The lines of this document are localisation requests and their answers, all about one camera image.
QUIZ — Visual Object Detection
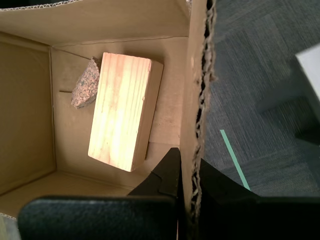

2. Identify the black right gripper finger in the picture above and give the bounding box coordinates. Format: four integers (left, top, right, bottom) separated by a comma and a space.
199, 158, 320, 240
17, 147, 181, 240

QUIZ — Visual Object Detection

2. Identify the light wooden block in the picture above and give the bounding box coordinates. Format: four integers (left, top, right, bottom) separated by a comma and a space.
87, 51, 165, 173

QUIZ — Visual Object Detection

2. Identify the brown cardboard box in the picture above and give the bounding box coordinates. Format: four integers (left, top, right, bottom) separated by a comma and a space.
0, 0, 218, 240

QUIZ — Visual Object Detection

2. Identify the speckled beige rock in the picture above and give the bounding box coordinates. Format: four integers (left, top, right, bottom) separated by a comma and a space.
70, 56, 101, 110

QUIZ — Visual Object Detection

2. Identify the teal floor tape line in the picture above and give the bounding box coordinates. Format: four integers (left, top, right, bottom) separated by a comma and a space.
219, 129, 251, 191

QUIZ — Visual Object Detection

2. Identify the white grey furniture piece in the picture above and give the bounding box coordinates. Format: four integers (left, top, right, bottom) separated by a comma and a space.
256, 44, 320, 146

